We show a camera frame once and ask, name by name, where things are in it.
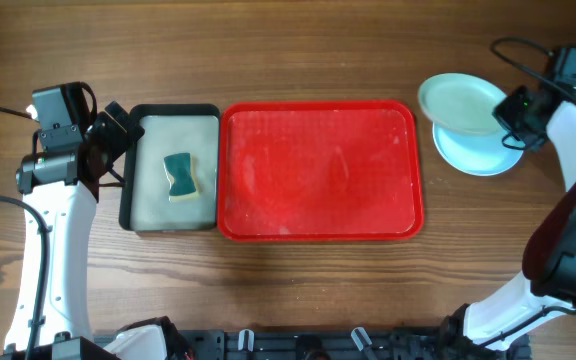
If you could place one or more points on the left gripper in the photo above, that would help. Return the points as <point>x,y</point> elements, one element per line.
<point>110,132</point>

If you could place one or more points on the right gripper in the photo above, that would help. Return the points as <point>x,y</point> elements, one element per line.
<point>510,117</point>

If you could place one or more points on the light blue front plate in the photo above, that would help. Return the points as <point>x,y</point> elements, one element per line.
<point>478,155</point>

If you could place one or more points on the teal plate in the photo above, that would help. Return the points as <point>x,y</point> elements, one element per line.
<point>461,103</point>

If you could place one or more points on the green yellow sponge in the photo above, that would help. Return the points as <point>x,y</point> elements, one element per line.
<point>179,169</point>

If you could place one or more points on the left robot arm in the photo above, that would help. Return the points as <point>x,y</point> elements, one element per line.
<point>60,188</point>

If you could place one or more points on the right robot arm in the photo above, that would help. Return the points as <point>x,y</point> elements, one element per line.
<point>545,288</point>

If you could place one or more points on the black water basin tray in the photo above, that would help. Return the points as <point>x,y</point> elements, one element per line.
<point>171,129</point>

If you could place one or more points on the red plastic tray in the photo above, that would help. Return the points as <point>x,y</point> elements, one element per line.
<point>319,171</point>

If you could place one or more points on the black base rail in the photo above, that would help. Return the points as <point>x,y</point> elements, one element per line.
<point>416,343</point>

